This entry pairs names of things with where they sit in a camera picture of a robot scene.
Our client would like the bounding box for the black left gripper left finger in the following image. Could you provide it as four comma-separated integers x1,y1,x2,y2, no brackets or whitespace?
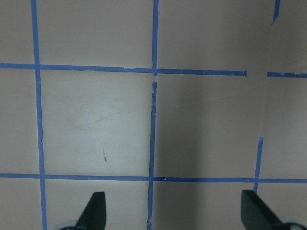
74,192,106,230

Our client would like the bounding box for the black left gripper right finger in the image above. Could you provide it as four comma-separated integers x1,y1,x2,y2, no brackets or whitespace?
241,190,288,230

